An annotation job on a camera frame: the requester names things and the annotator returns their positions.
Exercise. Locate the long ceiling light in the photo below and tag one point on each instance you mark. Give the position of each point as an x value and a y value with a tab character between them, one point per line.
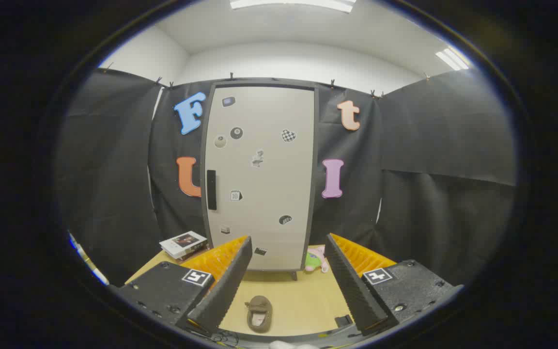
293	4

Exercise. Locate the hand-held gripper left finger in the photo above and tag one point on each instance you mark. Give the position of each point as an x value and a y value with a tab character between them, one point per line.
225	291

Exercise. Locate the pink and green plush toy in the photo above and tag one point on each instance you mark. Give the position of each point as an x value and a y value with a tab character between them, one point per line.
314	261

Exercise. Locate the black backdrop cloth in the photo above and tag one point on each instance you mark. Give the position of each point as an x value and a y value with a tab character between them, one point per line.
429	145

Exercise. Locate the small ceiling light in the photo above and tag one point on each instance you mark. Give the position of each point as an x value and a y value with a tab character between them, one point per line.
452	58

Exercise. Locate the white photo cover book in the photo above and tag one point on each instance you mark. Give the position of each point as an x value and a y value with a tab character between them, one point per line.
182	241

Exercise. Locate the grey shoe cabinet door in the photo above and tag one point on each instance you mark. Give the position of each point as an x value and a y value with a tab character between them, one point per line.
264	194

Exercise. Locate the grey shoe cabinet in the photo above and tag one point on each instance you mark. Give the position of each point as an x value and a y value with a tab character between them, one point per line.
316	169

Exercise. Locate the brown fuzzy shoe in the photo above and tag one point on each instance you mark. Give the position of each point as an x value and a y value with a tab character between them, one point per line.
259	306

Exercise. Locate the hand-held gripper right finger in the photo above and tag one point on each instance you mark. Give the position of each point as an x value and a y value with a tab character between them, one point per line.
351	291

